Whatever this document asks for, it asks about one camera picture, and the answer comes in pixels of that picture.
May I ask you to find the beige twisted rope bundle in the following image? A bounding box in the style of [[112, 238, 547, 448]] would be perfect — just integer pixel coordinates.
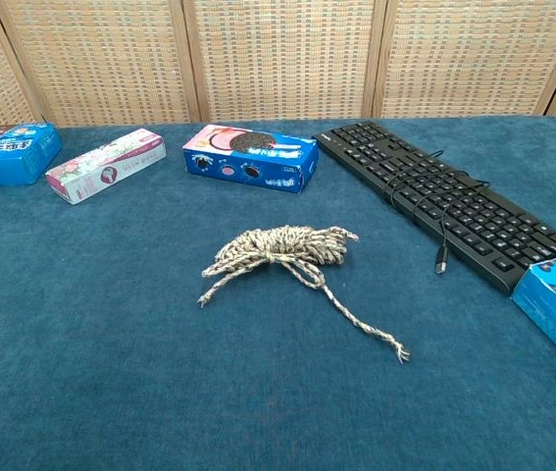
[[197, 225, 411, 365]]

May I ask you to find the blue oreo cookie box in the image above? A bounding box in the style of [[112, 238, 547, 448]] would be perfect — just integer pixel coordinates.
[[181, 124, 320, 196]]

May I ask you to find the woven wooden folding screen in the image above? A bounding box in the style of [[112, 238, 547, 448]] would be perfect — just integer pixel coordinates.
[[0, 0, 556, 130]]

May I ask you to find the black computer keyboard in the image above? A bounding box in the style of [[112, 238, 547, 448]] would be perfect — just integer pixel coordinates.
[[311, 121, 556, 296]]

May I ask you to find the white pink floral box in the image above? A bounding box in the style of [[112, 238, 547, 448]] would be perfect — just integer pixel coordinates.
[[45, 128, 168, 206]]

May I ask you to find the blue brown snack box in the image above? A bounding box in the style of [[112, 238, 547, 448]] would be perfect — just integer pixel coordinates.
[[0, 122, 63, 187]]

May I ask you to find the black keyboard usb cable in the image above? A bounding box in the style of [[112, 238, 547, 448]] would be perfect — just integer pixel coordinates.
[[385, 148, 491, 275]]

